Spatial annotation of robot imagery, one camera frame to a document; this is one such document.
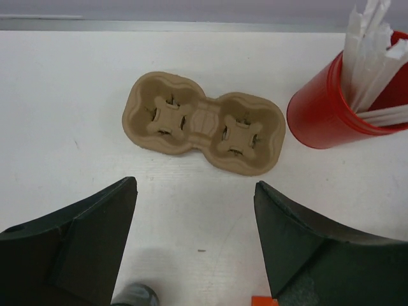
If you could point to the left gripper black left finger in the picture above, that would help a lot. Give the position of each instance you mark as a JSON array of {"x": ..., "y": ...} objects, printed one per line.
[{"x": 71, "y": 256}]

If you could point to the brown cardboard cup carrier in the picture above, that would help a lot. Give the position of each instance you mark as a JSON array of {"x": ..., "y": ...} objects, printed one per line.
[{"x": 236, "y": 132}]

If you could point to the wrapped white straw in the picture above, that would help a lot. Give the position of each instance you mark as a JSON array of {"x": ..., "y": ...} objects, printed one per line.
[
  {"x": 354, "y": 34},
  {"x": 386, "y": 116},
  {"x": 376, "y": 59}
]

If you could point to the red straw holder cup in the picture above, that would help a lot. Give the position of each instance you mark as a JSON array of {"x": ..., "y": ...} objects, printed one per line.
[{"x": 319, "y": 117}]

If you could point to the orange paper bag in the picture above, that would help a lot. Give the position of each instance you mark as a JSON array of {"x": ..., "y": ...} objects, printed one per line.
[{"x": 263, "y": 301}]

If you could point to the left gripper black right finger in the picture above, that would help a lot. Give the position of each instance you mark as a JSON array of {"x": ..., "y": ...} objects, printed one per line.
[{"x": 313, "y": 260}]

